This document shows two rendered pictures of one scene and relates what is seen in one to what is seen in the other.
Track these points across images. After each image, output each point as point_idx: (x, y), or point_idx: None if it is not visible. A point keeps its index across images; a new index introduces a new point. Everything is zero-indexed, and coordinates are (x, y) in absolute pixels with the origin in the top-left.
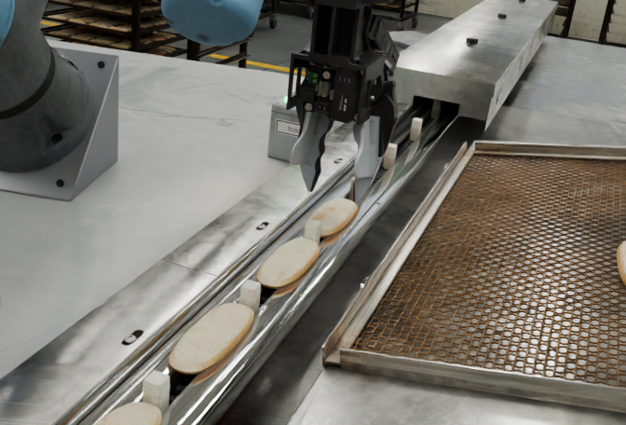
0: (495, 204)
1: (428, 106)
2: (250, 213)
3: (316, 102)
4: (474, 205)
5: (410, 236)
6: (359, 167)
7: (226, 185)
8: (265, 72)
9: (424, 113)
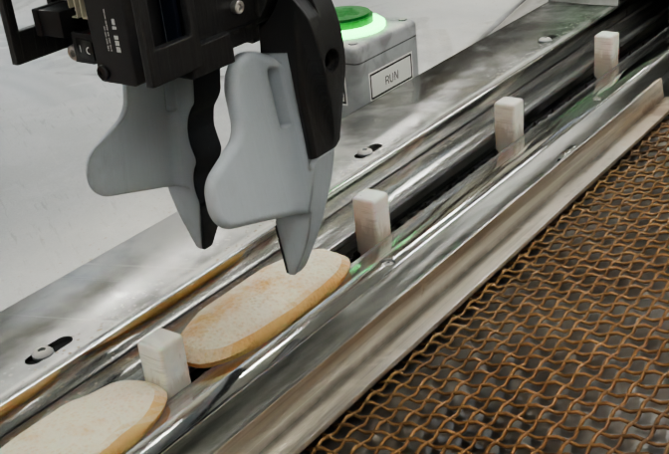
0: (644, 269)
1: (664, 3)
2: (51, 314)
3: (72, 38)
4: (584, 274)
5: (322, 401)
6: (225, 197)
7: (157, 217)
8: None
9: (648, 17)
